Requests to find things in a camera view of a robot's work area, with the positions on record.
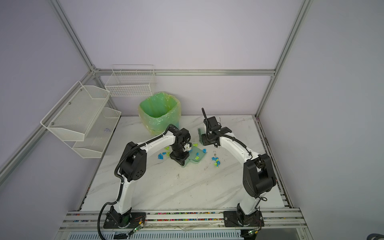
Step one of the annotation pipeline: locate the white mesh two-tier shelf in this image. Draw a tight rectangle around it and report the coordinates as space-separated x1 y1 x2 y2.
41 82 121 159

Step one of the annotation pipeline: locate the paper scrap cluster right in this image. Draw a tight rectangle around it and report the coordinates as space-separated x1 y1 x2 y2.
212 157 221 168

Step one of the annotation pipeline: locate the green plastic trash bin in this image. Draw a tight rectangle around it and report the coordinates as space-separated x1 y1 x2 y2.
139 92 182 136

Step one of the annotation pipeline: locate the paper scrap cluster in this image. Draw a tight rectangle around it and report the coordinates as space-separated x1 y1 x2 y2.
193 148 207 162
212 157 221 168

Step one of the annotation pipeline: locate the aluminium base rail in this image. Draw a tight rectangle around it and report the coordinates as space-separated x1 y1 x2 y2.
55 208 313 240

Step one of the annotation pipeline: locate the blue paper scrap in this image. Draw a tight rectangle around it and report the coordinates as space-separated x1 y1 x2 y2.
158 146 171 160

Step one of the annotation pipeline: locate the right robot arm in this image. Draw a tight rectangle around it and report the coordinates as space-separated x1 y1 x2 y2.
199 116 277 230

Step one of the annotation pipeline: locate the yellow-green bin liner bag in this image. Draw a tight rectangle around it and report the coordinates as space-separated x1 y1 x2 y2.
137 91 182 136

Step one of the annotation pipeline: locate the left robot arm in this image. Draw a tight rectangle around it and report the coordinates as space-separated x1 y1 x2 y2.
98 125 192 230

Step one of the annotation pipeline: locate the green plastic dustpan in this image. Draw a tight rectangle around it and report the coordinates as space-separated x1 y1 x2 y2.
185 145 207 167

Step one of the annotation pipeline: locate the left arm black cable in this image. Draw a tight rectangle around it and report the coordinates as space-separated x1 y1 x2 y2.
96 123 181 240

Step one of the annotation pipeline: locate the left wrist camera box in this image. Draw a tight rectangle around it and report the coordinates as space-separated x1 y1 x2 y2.
183 143 192 152

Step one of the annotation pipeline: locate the green hand brush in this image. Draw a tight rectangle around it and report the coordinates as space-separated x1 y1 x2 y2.
198 128 203 144

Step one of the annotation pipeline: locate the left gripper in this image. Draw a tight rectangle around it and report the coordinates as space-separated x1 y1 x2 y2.
169 143 190 166

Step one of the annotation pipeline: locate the paper scrap cluster upper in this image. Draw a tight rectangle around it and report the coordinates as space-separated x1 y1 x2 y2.
193 148 207 162

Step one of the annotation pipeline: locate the white wire basket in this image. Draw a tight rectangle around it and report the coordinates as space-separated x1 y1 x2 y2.
105 65 157 97

